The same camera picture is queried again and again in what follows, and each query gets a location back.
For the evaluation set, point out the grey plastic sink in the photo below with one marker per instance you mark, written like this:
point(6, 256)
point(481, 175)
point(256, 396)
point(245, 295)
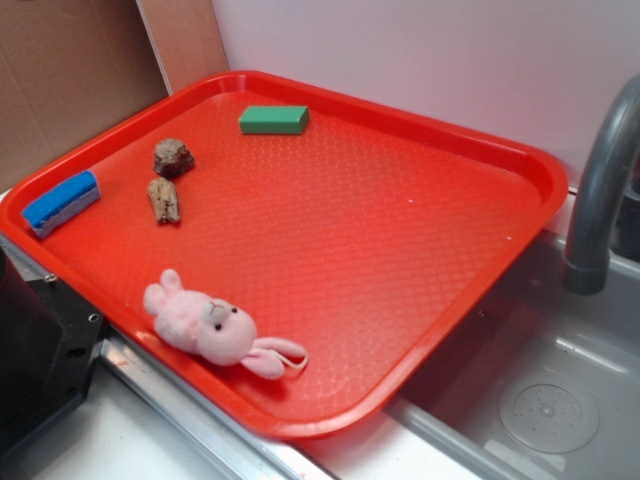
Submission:
point(536, 382)

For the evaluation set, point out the brown rock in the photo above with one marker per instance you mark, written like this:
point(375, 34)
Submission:
point(172, 158)

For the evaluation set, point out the tan wood piece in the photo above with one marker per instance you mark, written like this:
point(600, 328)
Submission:
point(164, 200)

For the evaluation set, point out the pink plush bunny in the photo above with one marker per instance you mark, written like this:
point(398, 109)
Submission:
point(216, 330)

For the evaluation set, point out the silver metal rail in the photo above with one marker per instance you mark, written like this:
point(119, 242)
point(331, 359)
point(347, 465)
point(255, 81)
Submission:
point(232, 450)

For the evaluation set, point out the red plastic tray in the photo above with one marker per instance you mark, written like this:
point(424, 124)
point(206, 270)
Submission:
point(367, 238)

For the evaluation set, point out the green rectangular block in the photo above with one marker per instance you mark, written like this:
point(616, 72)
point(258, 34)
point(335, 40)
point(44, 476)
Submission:
point(274, 120)

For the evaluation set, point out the brown cardboard panel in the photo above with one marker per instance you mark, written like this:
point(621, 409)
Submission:
point(70, 70)

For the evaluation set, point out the grey faucet spout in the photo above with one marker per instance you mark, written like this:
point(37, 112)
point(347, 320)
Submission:
point(605, 217)

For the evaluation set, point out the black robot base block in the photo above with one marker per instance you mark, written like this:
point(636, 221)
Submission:
point(50, 339)

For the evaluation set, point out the blue sponge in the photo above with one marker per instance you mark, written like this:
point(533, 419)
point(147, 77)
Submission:
point(61, 203)

